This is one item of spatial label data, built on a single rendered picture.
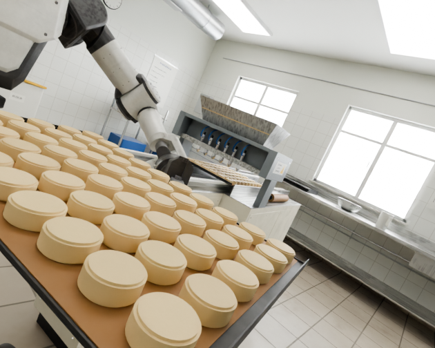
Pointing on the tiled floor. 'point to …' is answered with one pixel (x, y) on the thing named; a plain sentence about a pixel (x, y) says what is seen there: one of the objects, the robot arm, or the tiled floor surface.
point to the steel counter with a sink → (424, 265)
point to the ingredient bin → (22, 98)
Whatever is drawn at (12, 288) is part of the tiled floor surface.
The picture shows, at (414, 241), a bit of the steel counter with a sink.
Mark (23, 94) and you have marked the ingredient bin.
